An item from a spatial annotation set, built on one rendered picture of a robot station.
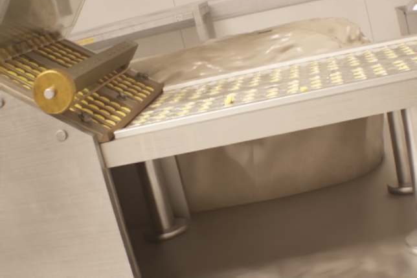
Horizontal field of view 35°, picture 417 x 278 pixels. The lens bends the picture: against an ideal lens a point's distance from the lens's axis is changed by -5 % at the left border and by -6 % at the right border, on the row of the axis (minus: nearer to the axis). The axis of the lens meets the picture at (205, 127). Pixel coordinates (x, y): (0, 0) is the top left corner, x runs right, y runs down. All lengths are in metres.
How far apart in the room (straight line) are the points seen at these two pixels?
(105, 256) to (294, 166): 0.29
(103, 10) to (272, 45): 3.75
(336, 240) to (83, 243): 0.23
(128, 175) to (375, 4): 3.63
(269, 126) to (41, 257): 0.22
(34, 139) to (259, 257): 0.23
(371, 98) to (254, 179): 0.30
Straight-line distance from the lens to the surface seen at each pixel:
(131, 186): 0.79
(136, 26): 3.77
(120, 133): 0.55
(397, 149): 0.71
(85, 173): 0.54
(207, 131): 0.52
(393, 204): 0.70
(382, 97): 0.52
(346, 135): 0.77
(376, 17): 4.33
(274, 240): 0.67
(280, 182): 0.78
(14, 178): 0.57
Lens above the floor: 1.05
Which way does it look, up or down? 12 degrees down
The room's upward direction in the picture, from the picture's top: 14 degrees counter-clockwise
